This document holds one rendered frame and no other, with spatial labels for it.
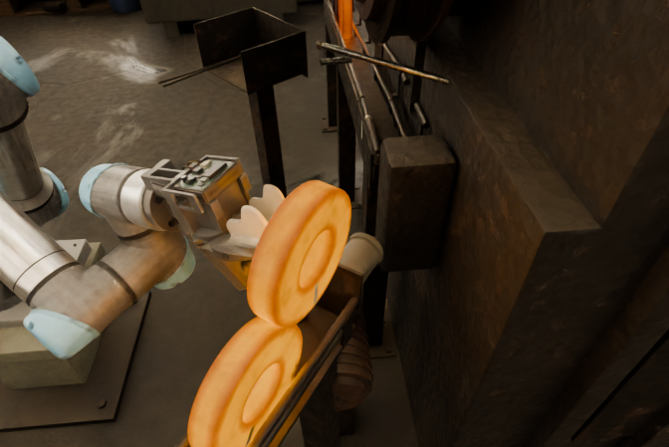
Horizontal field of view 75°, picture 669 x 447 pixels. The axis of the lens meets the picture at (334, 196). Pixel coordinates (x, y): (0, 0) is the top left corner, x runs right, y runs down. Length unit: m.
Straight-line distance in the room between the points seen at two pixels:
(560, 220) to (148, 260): 0.51
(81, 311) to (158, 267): 0.11
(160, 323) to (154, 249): 0.85
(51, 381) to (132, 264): 0.85
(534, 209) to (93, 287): 0.53
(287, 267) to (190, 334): 1.06
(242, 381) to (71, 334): 0.27
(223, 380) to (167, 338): 1.02
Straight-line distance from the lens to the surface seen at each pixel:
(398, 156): 0.63
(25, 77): 0.85
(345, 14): 1.47
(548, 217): 0.47
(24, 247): 0.68
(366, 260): 0.64
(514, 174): 0.51
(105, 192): 0.62
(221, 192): 0.48
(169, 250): 0.67
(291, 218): 0.39
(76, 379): 1.44
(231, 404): 0.45
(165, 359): 1.42
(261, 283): 0.40
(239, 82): 1.30
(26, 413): 1.49
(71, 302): 0.64
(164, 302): 1.54
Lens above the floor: 1.17
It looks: 42 degrees down
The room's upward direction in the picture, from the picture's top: 2 degrees counter-clockwise
